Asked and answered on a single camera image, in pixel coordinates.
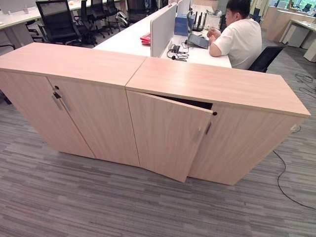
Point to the ajar wooden cabinet door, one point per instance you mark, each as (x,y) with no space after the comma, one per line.
(165,135)

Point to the light wood office cabinet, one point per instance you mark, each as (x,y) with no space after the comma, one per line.
(209,84)

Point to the red folder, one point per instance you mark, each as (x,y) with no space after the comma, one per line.
(146,38)

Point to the light wood cabinet with key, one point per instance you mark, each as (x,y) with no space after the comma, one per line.
(74,66)

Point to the large black mesh office chair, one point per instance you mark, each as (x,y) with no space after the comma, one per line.
(57,22)

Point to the wooden partition cabinet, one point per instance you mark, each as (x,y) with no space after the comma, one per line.
(276,22)

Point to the black headset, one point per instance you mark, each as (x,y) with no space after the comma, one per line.
(173,51)

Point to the open laptop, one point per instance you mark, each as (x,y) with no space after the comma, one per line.
(196,37)

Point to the white desk divider panel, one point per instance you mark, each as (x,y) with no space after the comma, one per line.
(163,27)

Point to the blue box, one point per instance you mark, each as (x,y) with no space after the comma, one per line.
(180,24)

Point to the key with black fob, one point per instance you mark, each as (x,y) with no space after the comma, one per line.
(57,94)

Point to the black router with antennas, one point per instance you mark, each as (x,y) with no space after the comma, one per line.
(199,21)

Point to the person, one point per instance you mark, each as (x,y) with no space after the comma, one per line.
(235,34)

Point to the black mesh chair under person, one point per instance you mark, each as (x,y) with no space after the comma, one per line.
(267,57)

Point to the white desk with green edge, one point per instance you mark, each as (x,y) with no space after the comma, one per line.
(300,32)

